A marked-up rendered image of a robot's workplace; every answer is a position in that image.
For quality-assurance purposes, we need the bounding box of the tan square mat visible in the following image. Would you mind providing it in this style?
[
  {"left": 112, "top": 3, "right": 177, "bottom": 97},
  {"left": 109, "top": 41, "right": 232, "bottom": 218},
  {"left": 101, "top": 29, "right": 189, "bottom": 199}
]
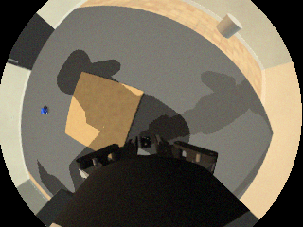
[{"left": 65, "top": 72, "right": 143, "bottom": 151}]

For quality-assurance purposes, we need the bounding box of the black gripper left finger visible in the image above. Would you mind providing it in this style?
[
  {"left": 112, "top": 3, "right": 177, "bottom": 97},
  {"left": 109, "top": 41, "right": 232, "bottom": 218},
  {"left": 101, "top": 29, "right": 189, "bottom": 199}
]
[{"left": 76, "top": 136, "right": 138, "bottom": 181}]

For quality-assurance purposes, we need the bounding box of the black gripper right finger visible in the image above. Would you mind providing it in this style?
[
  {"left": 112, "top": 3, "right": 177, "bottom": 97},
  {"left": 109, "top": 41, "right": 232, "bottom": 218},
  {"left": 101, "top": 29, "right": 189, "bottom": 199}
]
[{"left": 154, "top": 135, "right": 218, "bottom": 174}]

